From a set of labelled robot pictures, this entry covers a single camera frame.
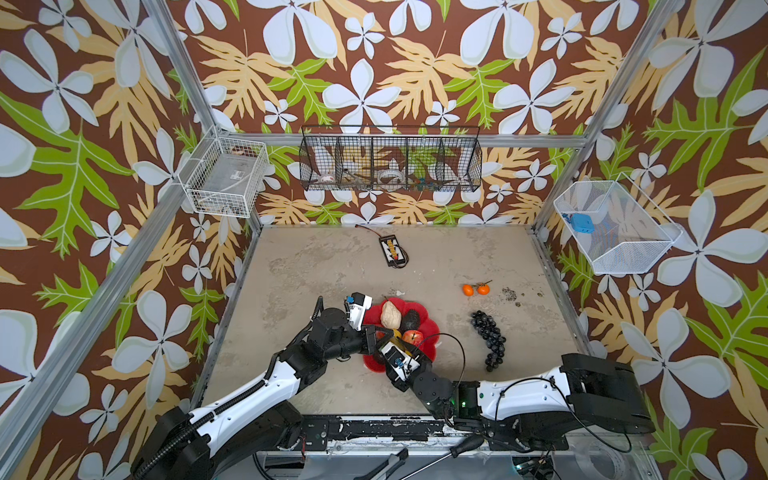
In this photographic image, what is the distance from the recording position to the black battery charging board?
1099 mm

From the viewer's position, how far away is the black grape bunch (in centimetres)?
86

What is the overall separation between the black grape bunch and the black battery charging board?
33cm
